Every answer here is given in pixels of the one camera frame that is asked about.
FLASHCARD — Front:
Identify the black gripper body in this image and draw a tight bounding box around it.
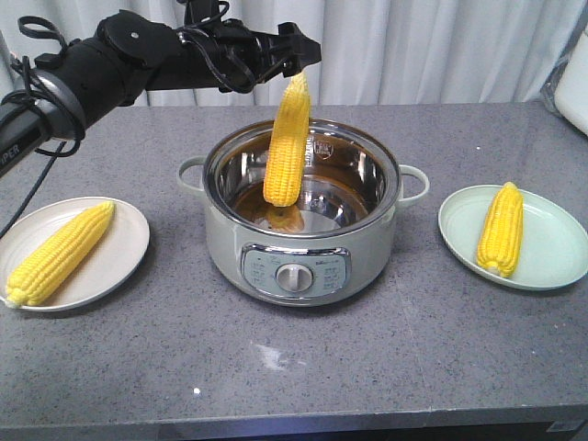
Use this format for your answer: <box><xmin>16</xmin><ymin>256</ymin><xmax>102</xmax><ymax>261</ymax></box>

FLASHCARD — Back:
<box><xmin>201</xmin><ymin>18</ymin><xmax>280</xmax><ymax>92</ymax></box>

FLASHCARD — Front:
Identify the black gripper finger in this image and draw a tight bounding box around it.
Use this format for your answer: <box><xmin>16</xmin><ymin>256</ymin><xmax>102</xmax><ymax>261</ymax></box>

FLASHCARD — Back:
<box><xmin>268</xmin><ymin>22</ymin><xmax>322</xmax><ymax>77</ymax></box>

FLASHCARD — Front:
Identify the light green plate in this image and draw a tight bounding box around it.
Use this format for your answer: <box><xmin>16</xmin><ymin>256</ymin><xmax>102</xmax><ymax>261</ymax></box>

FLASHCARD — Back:
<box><xmin>437</xmin><ymin>185</ymin><xmax>587</xmax><ymax>291</ymax></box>

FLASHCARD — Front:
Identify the green electric cooking pot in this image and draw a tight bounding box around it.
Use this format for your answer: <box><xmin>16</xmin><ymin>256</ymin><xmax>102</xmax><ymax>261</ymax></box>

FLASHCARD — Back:
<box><xmin>177</xmin><ymin>119</ymin><xmax>429</xmax><ymax>307</ymax></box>

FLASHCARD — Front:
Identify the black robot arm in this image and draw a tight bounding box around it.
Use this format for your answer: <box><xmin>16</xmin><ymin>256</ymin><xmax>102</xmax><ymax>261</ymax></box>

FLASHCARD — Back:
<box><xmin>1</xmin><ymin>1</ymin><xmax>322</xmax><ymax>174</ymax></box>

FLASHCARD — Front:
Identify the yellow corn cob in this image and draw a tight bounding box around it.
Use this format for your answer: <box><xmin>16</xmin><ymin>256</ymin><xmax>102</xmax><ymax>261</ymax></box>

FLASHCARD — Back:
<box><xmin>477</xmin><ymin>182</ymin><xmax>524</xmax><ymax>278</ymax></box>
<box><xmin>263</xmin><ymin>73</ymin><xmax>311</xmax><ymax>207</ymax></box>
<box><xmin>6</xmin><ymin>200</ymin><xmax>116</xmax><ymax>308</ymax></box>

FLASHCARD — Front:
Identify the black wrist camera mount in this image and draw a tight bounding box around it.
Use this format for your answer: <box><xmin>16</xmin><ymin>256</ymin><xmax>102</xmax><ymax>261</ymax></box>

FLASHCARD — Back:
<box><xmin>177</xmin><ymin>0</ymin><xmax>230</xmax><ymax>28</ymax></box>

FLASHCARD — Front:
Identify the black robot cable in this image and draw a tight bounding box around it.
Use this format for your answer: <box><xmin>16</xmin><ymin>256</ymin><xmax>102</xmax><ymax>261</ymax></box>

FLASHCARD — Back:
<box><xmin>0</xmin><ymin>16</ymin><xmax>88</xmax><ymax>240</ymax></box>

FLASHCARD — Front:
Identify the cream white plate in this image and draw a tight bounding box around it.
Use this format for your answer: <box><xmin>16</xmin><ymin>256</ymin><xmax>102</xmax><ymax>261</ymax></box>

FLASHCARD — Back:
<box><xmin>1</xmin><ymin>197</ymin><xmax>150</xmax><ymax>312</ymax></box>

